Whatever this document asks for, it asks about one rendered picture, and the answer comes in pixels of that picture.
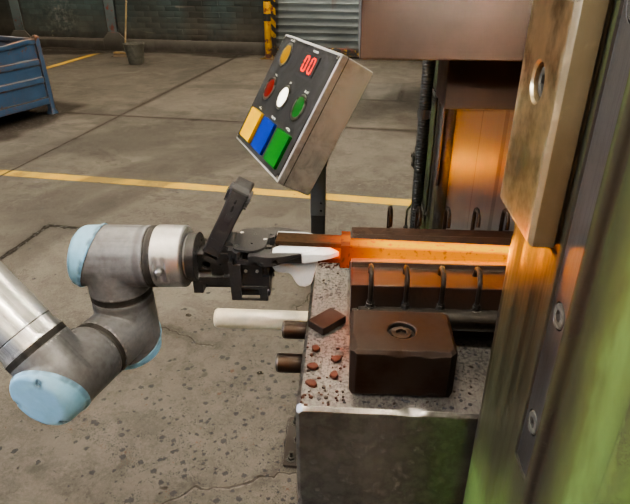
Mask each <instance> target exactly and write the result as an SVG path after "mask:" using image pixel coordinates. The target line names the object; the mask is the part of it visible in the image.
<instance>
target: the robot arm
mask: <svg viewBox="0 0 630 504"><path fill-rule="evenodd" d="M253 187H254V183H253V182H251V181H249V180H247V179H245V178H243V177H241V176H239V177H238V178H237V179H236V181H235V182H234V181H232V183H231V185H230V186H229V187H228V188H227V190H226V195H225V197H224V200H226V201H225V204H224V206H223V208H222V210H221V212H220V214H219V216H218V218H217V221H216V223H215V225H214V227H213V229H212V231H211V233H210V235H209V237H208V239H207V241H206V244H205V239H204V236H203V234H202V233H201V232H193V230H192V229H191V227H190V226H189V225H108V224H107V223H103V224H101V225H85V226H83V227H81V228H80V229H79V230H77V232H76V233H75V234H74V236H73V237H72V239H71V242H70V245H69V248H68V253H67V271H68V275H69V278H70V279H71V281H72V283H73V284H75V285H77V286H79V287H85V286H87V287H88V291H89V295H90V299H91V303H92V307H93V311H94V314H93V315H92V316H91V317H90V318H88V319H87V320H86V321H85V322H83V323H82V324H80V325H79V326H78V327H76V328H75V329H74V330H71V329H70V328H69V327H68V326H66V325H65V324H64V322H63V321H61V320H60V319H58V318H56V317H55V316H54V315H53V314H52V313H51V312H50V311H49V310H48V309H47V308H46V307H45V306H44V305H43V304H42V303H41V302H40V301H39V300H38V299H37V298H36V297H35V296H34V295H33V294H32V293H31V292H30V291H29V290H28V289H27V288H26V287H25V286H24V284H23V283H22V282H21V281H20V280H19V279H18V278H17V277H16V276H15V275H14V274H13V273H12V272H11V271H10V270H9V269H8V268H7V267H6V266H5V265H4V264H3V263H2V262H1V261H0V362H1V363H2V365H3V368H4V369H5V370H6V371H7V372H8V373H9V374H10V375H11V376H12V377H13V378H12V379H11V381H10V386H9V391H10V395H11V397H12V399H13V401H15V402H16V404H17V406H18V407H19V408H20V409H21V410H22V411H23V412H24V413H25V414H26V415H28V416H29V417H31V418H33V419H34V420H36V421H39V422H41V423H44V424H48V425H62V424H65V423H68V422H70V421H71V420H72V419H73V418H75V417H76V416H77V415H78V414H79V413H80V412H81V411H83V410H85V409H86V408H87V407H88V406H89V405H90V403H91V401H92V400H93V399H94V398H95V397H96V396H97V395H98V394H99V393H100V392H101V391H102V390H103V389H104V388H105V387H106V386H107V385H108V384H109V383H110V382H111V381H112V380H113V379H114V378H115V377H116V376H117V375H118V374H119V373H121V372H122V371H123V370H129V369H134V368H138V367H140V366H143V365H144V364H146V363H148V362H149V361H151V360H152V359H153V358H154V357H155V356H156V355H157V353H158V352H159V350H160V348H161V344H162V338H161V334H162V329H161V324H160V322H159V319H158V313H157V308H156V302H155V297H154V291H153V287H188V286H189V285H190V284H191V282H192V281H193V287H194V293H204V291H205V289H206V287H231V294H232V300H252V301H268V295H270V294H271V290H272V286H271V280H272V276H275V274H274V271H277V272H283V273H289V274H291V275H292V276H293V278H294V280H295V281H296V283H297V284H298V285H299V286H308V285H310V284H311V283H312V280H313V277H314V273H315V270H316V267H317V263H318V261H323V260H328V259H331V258H334V257H338V256H339V251H337V250H335V249H333V248H330V247H309V246H288V245H279V246H277V247H275V248H273V250H272V245H274V244H276V238H277V234H278V232H287V233H308V232H305V231H302V230H296V229H291V228H285V227H268V228H260V227H255V228H245V229H241V230H240V231H236V232H235V231H232V230H233V227H234V225H235V223H236V221H237V219H238V217H239V215H240V214H241V212H242V210H243V209H244V210H246V208H247V206H248V205H249V204H250V203H251V201H252V195H253V193H254V191H252V190H253ZM308 234H312V233H308ZM242 295H260V297H242Z"/></svg>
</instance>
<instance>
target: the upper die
mask: <svg viewBox="0 0 630 504"><path fill-rule="evenodd" d="M532 3H533V0H359V24H358V43H359V59H363V60H460V61H523V57H524V51H525V45H526V39H527V33H528V27H529V21H530V15H531V9H532Z"/></svg>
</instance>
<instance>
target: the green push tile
mask: <svg viewBox="0 0 630 504"><path fill-rule="evenodd" d="M291 139H292V137H291V136H290V135H289V134H288V133H286V132H285V131H284V130H283V129H281V128H278V129H277V131H276V133H275V135H274V137H273V139H272V141H271V143H270V145H269V147H268V149H267V151H266V153H265V155H264V157H263V159H264V160H265V161H266V162H267V163H268V164H269V165H270V166H271V167H272V168H273V169H275V170H276V169H277V167H278V165H279V163H280V161H281V159H282V157H283V155H284V153H285V151H286V149H287V147H288V145H289V143H290V141H291Z"/></svg>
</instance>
